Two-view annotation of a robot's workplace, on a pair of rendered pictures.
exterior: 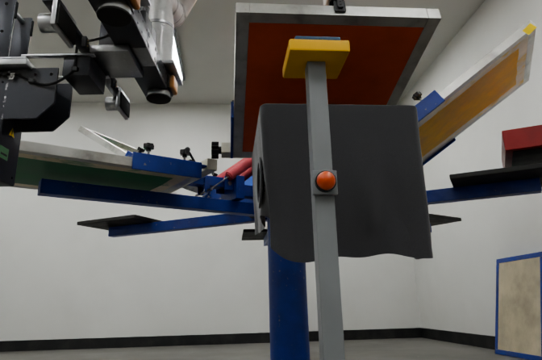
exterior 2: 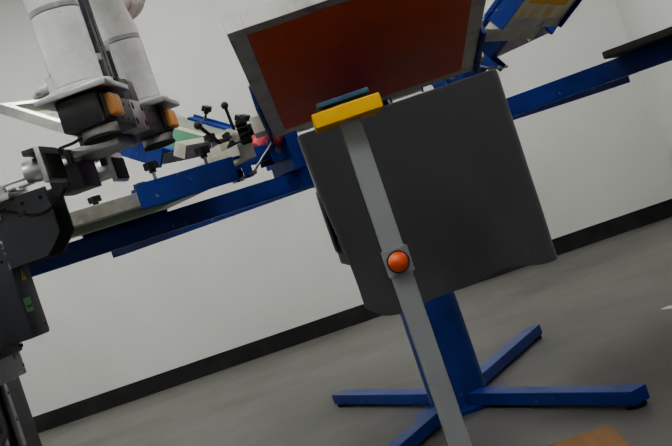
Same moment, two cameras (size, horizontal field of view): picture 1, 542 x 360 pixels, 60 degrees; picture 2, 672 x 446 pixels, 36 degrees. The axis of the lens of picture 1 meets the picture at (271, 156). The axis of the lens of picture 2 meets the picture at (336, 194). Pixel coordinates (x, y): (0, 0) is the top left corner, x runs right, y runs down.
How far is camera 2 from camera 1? 109 cm
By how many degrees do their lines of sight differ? 18
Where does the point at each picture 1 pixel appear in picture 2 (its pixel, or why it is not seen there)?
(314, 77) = (352, 141)
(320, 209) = (401, 289)
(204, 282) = (279, 239)
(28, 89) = (23, 224)
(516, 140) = not seen: outside the picture
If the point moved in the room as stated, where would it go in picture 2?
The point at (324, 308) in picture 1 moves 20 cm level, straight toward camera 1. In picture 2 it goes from (432, 386) to (422, 414)
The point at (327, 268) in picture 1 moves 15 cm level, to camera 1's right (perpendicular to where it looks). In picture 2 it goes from (425, 346) to (503, 321)
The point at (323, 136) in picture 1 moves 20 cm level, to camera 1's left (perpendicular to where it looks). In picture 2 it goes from (381, 208) to (280, 242)
